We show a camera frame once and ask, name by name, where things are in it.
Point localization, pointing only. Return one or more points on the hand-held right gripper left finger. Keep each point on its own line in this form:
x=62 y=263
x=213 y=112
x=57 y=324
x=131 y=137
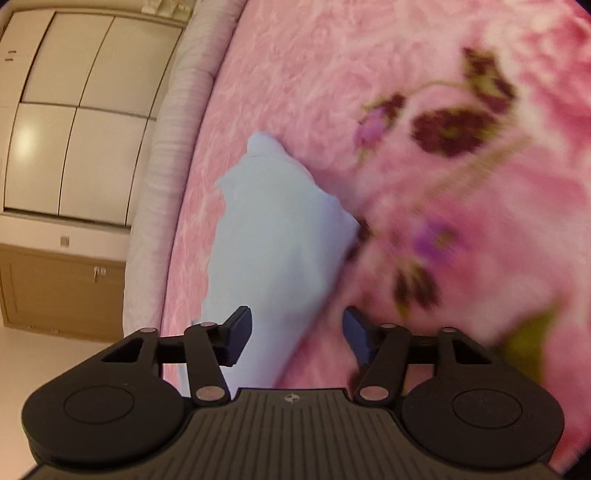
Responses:
x=240 y=330

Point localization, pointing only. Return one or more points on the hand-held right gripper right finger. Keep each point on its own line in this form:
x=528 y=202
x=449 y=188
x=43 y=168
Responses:
x=358 y=334

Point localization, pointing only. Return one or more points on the light blue T-shirt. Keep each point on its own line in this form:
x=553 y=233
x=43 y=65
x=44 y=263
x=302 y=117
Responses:
x=277 y=240

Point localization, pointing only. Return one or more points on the grey rolled quilt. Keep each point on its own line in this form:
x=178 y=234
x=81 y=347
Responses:
x=157 y=161

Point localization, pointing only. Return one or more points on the wooden cabinet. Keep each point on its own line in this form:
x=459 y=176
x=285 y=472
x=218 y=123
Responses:
x=55 y=290

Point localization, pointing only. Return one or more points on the pink floral blanket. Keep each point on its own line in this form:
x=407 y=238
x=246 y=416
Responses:
x=323 y=69

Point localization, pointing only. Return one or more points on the white wardrobe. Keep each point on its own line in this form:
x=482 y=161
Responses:
x=92 y=69

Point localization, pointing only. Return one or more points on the cream dressing table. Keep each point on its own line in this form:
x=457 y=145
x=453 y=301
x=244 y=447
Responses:
x=161 y=5

